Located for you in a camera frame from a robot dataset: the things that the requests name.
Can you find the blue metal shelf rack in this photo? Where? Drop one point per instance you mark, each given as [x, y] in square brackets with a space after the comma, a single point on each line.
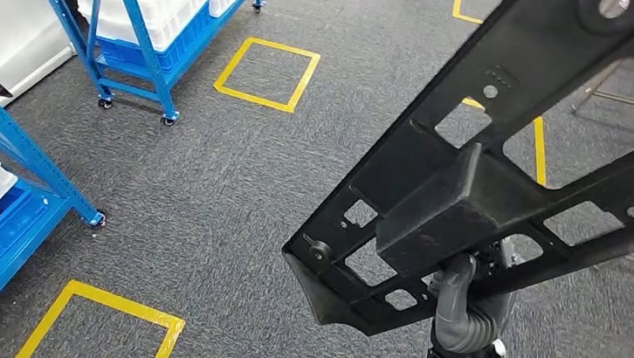
[6, 264]

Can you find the blue plastic crate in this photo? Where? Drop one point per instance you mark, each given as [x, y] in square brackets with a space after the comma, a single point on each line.
[182, 42]

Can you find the blue shelf rack on casters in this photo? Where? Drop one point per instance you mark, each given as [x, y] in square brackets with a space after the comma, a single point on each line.
[148, 51]

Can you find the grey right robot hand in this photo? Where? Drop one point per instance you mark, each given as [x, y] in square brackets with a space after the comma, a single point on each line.
[465, 331]

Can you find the black plastic licence plate frame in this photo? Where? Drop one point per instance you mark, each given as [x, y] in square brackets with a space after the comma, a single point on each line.
[441, 213]

